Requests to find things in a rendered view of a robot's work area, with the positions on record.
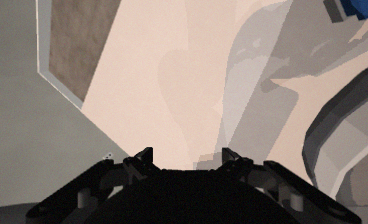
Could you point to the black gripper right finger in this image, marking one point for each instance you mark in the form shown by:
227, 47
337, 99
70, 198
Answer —
306, 203

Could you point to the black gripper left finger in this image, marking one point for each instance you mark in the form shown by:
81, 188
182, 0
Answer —
75, 201

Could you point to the blue square tray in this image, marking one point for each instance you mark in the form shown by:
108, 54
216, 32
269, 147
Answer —
342, 10

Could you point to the grey round turning table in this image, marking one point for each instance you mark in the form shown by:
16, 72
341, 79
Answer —
336, 141

